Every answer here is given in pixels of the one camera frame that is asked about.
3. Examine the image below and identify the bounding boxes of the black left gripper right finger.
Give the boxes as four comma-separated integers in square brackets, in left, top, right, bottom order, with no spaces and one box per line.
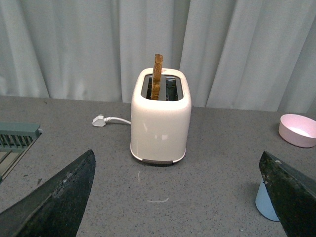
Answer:
[259,151,316,237]

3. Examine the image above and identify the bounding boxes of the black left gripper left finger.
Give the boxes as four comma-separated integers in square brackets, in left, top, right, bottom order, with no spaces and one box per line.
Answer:
[0,150,96,237]

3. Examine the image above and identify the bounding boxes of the light blue plastic cup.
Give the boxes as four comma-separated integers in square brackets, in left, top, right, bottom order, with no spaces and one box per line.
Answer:
[255,180,279,222]

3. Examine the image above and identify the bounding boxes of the pink plastic bowl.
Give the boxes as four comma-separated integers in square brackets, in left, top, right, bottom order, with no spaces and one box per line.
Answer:
[278,114,316,148]

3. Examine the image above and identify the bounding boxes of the green dish rack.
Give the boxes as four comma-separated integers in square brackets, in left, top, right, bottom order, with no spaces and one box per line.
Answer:
[0,122,41,181]

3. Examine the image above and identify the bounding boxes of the white two-slot toaster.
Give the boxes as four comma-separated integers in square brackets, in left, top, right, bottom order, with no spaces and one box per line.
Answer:
[130,68,192,164]

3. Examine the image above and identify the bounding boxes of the grey-white curtain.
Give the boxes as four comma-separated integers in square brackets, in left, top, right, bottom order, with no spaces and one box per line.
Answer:
[0,0,316,114]

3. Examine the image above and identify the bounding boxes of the brown toast slice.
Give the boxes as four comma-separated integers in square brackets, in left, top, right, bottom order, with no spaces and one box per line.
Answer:
[151,54,163,100]

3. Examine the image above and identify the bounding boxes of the white power plug cable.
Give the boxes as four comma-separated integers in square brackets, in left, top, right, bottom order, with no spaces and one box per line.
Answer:
[92,114,131,128]

